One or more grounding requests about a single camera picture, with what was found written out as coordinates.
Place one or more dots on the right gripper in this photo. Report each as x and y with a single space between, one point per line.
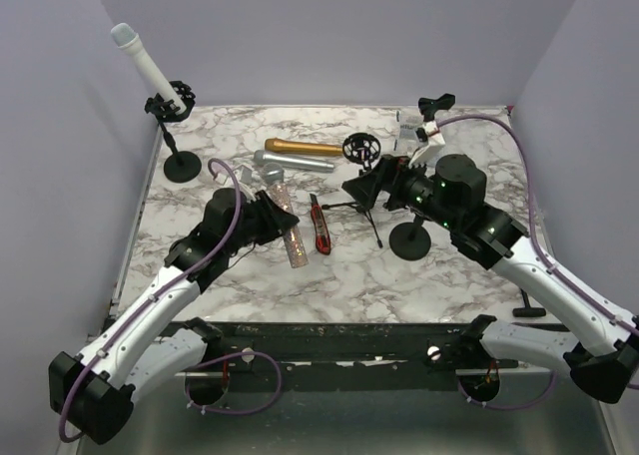
397 172

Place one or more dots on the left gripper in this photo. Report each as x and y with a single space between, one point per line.
275 219

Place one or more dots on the red black utility knife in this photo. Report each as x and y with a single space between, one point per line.
322 237

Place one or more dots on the glitter microphone silver head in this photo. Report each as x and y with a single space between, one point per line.
273 175

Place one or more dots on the grey microphone silver head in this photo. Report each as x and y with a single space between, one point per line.
263 157

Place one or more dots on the gold microphone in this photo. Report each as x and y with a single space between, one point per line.
300 148

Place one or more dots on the black round-base clip stand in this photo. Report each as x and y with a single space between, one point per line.
429 107

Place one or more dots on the white microphone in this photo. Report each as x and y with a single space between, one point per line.
129 41

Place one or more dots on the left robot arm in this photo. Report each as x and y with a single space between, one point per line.
97 389

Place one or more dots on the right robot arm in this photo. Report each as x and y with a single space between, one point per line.
598 349

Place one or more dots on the clear plastic organizer box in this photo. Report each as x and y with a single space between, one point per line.
406 139

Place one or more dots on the black hex key tool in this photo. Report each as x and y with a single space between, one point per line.
526 310

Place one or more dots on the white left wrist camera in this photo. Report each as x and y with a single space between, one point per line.
248 176

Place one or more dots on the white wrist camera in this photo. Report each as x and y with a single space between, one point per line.
431 142
248 176

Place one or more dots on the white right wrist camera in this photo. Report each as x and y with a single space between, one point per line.
431 142

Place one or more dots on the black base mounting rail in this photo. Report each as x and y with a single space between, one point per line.
314 357

